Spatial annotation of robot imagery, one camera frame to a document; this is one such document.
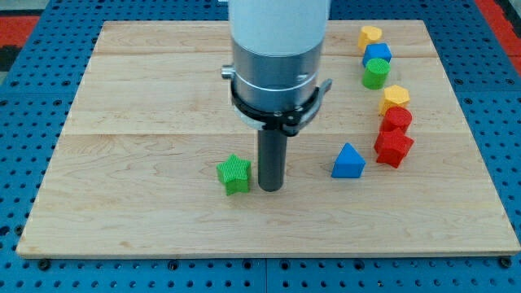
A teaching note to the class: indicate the black clamp ring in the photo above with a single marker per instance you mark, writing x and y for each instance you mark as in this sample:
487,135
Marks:
289,123

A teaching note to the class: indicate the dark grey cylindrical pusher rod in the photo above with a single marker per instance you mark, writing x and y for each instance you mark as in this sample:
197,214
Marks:
271,159

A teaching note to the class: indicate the green star block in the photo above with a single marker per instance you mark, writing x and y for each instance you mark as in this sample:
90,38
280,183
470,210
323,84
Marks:
234,174

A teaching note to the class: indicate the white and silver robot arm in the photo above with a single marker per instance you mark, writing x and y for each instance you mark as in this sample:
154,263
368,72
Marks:
276,47

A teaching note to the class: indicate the red star block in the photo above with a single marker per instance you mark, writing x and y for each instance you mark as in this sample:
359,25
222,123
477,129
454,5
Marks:
392,147

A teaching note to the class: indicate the blue triangle block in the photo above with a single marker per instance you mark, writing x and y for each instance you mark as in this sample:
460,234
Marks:
349,163

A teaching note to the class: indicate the green cylinder block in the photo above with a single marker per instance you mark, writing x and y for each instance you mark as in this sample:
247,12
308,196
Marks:
375,73

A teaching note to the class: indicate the red cylinder block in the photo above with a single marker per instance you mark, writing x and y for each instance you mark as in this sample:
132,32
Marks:
396,118

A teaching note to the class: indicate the yellow hexagon block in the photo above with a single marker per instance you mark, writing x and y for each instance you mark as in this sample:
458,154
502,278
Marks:
393,96

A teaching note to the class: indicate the blue pentagon block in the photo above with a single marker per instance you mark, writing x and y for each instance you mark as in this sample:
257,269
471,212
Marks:
377,51

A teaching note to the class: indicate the light wooden board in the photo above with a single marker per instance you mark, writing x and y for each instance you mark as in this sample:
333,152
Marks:
133,174

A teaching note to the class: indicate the yellow heart block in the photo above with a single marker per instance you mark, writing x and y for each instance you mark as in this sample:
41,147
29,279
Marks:
368,35

